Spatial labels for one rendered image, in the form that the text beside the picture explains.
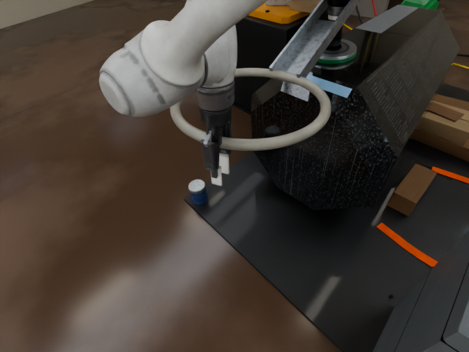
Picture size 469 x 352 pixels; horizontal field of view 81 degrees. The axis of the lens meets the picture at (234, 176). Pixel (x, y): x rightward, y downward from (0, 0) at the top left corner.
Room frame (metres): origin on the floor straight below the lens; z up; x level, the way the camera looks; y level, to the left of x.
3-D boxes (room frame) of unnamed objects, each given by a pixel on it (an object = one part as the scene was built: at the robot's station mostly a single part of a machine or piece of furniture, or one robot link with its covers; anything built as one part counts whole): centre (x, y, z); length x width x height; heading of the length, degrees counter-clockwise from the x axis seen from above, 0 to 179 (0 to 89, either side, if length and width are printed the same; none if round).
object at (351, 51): (1.24, -0.51, 0.82); 0.21 x 0.21 x 0.01
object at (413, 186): (0.97, -1.01, 0.07); 0.30 x 0.12 x 0.12; 130
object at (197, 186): (1.14, 0.23, 0.08); 0.10 x 0.10 x 0.13
